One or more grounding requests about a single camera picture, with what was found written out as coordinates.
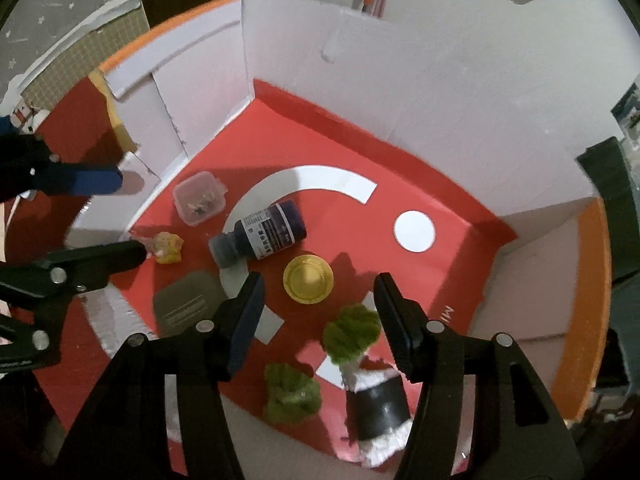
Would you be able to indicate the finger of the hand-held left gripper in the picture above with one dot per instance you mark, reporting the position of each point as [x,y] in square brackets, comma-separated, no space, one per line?
[95,260]
[85,181]

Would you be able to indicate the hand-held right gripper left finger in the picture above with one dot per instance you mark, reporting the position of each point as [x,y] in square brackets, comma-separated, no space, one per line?
[245,320]

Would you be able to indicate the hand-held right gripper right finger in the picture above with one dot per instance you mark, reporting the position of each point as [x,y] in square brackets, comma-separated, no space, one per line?
[397,320]

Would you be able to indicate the green yarn ball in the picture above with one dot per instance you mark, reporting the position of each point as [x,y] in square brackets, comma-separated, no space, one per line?
[290,400]
[350,335]

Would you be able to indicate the grey translucent plastic box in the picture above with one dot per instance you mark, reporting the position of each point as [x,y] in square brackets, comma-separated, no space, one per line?
[185,302]

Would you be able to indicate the small yellow pink toy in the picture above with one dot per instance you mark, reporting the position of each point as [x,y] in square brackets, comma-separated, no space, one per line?
[167,246]

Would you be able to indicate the yellow round lid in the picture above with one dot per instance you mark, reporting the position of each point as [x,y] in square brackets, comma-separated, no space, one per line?
[308,278]

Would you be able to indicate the dark blue ink bottle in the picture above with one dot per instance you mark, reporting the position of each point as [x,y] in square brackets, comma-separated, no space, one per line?
[265,232]

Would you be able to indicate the small clear plastic box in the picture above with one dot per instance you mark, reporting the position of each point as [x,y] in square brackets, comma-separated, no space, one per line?
[198,203]

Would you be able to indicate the orange cardboard box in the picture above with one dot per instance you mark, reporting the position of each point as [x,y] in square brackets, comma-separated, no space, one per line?
[450,135]

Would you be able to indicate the red ribbed mat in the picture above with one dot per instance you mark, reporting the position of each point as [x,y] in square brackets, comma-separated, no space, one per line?
[75,125]

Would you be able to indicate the black and white fluffy item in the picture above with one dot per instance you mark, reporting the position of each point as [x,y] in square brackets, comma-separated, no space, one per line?
[377,405]

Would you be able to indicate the dark green clothed table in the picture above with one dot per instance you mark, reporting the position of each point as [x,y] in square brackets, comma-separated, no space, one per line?
[605,170]

